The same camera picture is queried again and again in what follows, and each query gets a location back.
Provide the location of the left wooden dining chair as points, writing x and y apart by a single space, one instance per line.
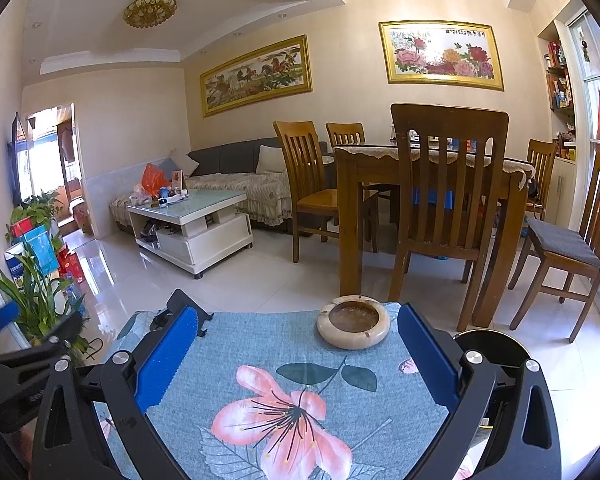
313 203

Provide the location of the white coffee table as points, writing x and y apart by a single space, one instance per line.
195 233

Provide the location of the wall shelf with items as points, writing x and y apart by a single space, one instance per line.
559 93

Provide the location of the red plastic bag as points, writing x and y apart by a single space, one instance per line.
154 180

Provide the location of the white sofa pillow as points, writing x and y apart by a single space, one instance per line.
271 160

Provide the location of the blue floral tablecloth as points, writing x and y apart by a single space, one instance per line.
262 396

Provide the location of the beige stone ashtray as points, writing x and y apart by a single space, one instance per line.
353 322

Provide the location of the green potted plant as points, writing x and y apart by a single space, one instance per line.
43 300

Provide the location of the wooden dining chair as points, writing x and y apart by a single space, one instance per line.
450 170
351 133
313 203

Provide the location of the black gold trash bin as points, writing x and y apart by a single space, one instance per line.
509 356

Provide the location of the grey cushioned wooden chair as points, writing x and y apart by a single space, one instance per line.
569 260

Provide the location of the peony painting gold frame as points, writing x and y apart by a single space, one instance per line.
441 52

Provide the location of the beige lace sofa cover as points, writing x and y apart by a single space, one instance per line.
268 196

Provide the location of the dark grey sofa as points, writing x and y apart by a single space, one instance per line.
255 167

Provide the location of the blue gift box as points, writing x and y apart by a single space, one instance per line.
36 245

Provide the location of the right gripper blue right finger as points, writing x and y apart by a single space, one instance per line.
433 353

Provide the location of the corner wooden chair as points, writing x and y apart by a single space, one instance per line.
541 156

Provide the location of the horse painting gold frame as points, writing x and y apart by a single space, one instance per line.
271 72

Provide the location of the gold ceiling lamp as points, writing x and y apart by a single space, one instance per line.
142 14

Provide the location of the near wooden dining chair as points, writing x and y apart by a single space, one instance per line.
450 170

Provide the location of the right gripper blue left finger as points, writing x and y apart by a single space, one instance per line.
156 374

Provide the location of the far wooden dining chair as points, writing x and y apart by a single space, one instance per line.
351 133

